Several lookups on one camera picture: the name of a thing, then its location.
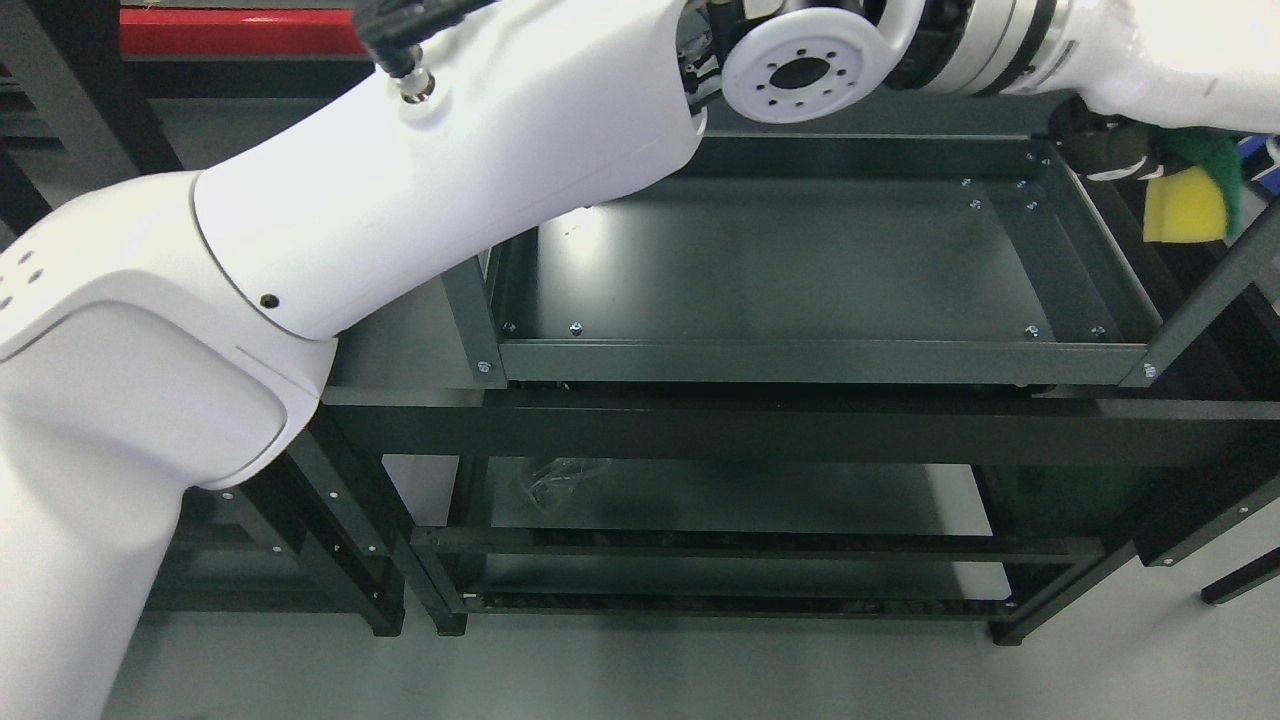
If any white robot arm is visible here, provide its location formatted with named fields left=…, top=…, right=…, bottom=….
left=3, top=1, right=928, bottom=719

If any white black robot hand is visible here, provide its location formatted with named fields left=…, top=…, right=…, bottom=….
left=1033, top=1, right=1279, bottom=181

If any blue plastic bin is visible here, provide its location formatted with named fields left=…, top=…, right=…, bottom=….
left=1236, top=135, right=1279, bottom=197

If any green yellow sponge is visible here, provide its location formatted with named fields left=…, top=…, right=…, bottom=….
left=1143, top=128, right=1243, bottom=243

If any dark grey shelf unit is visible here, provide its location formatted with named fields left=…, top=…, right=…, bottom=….
left=288, top=135, right=1277, bottom=644

